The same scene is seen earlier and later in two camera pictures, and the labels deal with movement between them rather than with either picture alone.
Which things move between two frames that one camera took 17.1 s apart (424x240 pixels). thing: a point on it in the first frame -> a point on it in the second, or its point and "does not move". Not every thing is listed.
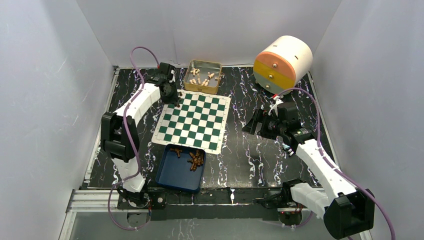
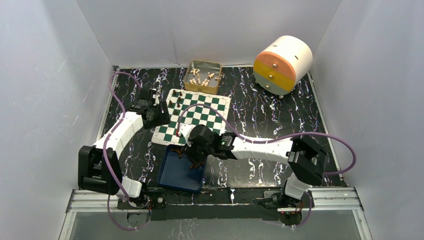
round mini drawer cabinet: (282, 64) does not move
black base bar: (179, 204) does not move
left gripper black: (175, 99) -> (163, 119)
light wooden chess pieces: (205, 81) does not move
